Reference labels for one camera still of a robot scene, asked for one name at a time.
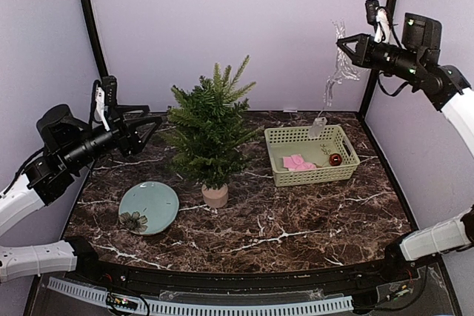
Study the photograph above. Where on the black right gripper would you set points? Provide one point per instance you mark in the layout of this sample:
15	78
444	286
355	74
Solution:
361	56

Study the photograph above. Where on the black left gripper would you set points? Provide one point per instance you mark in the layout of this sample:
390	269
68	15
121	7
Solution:
128	140

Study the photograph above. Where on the clear battery box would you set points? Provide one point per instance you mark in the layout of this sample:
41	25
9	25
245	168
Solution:
317	127

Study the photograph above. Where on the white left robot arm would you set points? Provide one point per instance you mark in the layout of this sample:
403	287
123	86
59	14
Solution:
70	145

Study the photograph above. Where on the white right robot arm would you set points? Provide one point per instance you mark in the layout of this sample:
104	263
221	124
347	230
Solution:
415	61

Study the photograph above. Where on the small green christmas tree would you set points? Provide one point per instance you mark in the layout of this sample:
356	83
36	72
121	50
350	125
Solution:
209	127

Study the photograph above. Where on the pink tree pot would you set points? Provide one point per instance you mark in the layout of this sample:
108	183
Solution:
215	198

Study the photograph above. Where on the teal flower plate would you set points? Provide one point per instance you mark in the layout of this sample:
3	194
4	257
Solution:
148	208

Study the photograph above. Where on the small silver bell cluster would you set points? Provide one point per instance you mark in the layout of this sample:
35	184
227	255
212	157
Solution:
325	149

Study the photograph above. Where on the red ball ornament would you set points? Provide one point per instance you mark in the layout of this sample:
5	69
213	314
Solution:
335	160

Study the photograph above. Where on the green perforated plastic basket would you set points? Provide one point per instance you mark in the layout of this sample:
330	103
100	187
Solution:
286	141

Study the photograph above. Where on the pink bow ornament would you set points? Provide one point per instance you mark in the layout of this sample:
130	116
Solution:
297	163

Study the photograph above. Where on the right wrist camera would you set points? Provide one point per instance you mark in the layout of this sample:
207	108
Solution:
378	17

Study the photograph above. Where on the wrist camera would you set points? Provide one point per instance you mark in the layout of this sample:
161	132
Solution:
378	17
104	100

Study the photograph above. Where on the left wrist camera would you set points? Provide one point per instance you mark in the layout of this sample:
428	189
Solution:
104	100

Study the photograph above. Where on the black front rail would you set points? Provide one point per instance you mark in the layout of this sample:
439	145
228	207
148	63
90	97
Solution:
360	278

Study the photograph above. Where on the black left corner post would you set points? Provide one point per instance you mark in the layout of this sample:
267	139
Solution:
93	35

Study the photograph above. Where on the white slotted cable duct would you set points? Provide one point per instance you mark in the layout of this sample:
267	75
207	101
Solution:
124	304

